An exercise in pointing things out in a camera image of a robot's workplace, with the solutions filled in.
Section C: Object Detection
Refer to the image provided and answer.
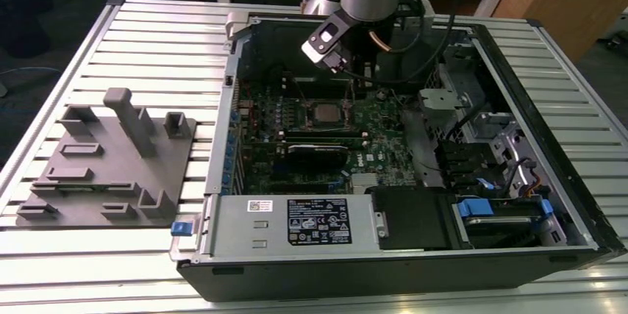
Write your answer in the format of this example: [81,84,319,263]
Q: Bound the metal socket cover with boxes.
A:
[306,99,355,129]

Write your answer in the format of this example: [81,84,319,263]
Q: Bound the silver CPU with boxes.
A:
[313,102,345,123]

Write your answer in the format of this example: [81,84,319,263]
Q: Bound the CPU socket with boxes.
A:
[303,97,358,131]

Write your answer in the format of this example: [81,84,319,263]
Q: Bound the perforated metal drive cage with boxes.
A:
[419,42,491,143]

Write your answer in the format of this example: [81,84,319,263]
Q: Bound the green motherboard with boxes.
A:
[233,73,435,196]

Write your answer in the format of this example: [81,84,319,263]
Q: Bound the black graphics card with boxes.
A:
[285,143,350,172]

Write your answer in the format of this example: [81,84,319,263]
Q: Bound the small silver heatsink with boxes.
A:
[350,172,382,187]

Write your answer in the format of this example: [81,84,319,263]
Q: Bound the black plastic disk bay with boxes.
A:
[433,140,506,190]

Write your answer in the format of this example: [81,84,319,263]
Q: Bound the black plastic shroud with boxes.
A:
[365,185,462,252]

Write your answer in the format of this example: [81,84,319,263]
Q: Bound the silver power supply unit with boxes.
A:
[207,193,382,258]

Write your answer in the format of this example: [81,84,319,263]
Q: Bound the hard disk in blue carrier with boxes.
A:
[451,196,555,251]

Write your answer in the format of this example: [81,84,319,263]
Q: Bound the blue case latch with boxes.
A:
[170,220,193,238]

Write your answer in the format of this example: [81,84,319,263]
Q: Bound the grey parts rack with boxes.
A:
[13,87,198,227]

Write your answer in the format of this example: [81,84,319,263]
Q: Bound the black open PC case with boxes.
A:
[167,10,628,304]

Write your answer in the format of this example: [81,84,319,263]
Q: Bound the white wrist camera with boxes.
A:
[299,12,354,74]

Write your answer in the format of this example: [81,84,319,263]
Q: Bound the thick black cable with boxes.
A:
[394,38,439,85]

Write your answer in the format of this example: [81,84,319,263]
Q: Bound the silver metal bracket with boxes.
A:
[415,88,467,113]

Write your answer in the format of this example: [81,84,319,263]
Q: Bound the long black round cable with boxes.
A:
[439,100,487,145]

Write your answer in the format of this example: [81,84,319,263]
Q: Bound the coloured power wires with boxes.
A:
[517,176,546,198]

